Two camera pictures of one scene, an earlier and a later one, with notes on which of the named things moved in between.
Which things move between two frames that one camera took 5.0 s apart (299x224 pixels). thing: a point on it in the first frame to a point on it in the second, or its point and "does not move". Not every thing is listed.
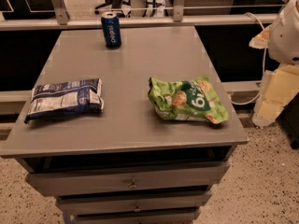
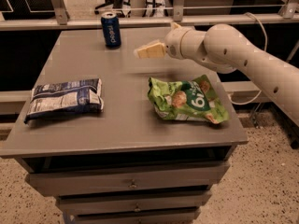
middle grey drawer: (132, 203) does not move
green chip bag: (196, 99) does not move
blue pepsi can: (111, 30) does not move
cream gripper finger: (262, 39) to (180, 43)
